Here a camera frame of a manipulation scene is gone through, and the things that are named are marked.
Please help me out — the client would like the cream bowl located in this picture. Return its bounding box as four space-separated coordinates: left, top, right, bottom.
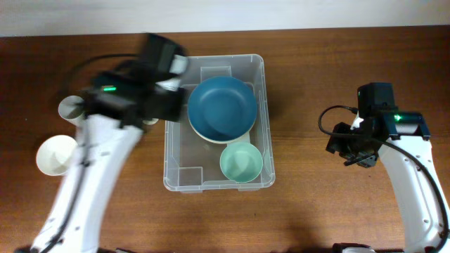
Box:
189 120 250 145

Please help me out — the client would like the clear plastic storage bin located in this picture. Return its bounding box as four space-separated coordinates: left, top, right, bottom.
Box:
163 54 276 193

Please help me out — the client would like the mint green small bowl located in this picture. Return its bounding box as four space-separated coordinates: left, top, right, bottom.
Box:
219 142 263 183

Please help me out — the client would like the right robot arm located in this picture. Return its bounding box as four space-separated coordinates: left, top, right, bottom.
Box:
326 108 449 252

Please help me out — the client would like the cream cup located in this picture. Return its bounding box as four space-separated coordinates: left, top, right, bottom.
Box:
143 118 159 125

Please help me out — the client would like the dark blue bowl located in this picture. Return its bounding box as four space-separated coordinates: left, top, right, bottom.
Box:
187 77 257 138

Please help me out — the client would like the grey cup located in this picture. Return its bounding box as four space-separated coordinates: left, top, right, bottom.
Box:
58 96 84 127

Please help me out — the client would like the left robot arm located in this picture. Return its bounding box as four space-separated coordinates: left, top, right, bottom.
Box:
29 72 185 252

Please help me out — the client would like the white small bowl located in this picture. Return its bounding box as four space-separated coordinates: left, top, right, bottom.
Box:
36 135 77 176

